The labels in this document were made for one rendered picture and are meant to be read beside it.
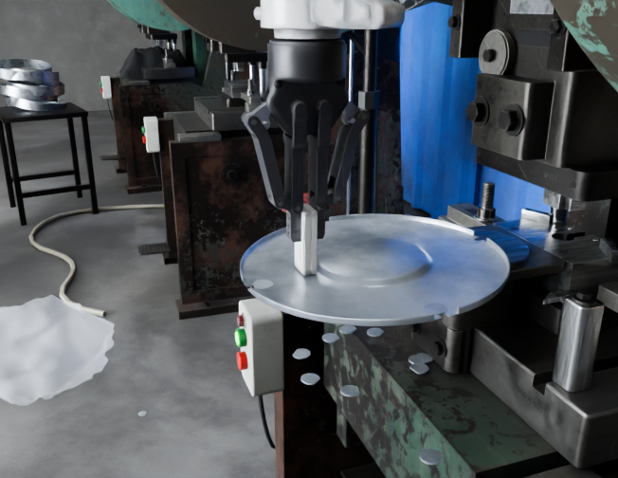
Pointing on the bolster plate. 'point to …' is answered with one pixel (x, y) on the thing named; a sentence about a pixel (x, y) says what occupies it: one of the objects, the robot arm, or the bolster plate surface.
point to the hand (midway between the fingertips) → (305, 239)
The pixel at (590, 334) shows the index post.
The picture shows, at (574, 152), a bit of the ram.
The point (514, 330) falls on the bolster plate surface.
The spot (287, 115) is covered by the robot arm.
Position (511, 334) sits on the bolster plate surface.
